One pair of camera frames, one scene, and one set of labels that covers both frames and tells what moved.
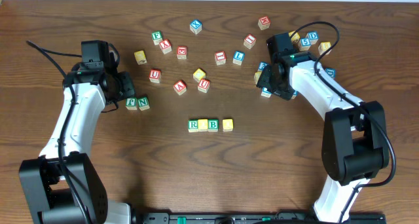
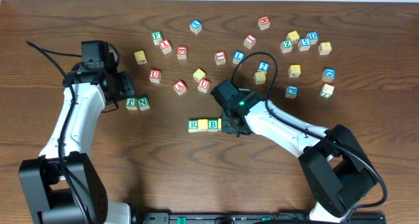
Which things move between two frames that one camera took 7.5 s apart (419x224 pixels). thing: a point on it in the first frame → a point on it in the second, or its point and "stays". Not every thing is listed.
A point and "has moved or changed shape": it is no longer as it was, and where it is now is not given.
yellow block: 228,125 has moved or changed shape
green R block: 192,126 stays
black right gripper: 265,78 → 230,125
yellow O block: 202,125 stays
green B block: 213,125 stays
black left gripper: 127,85 stays
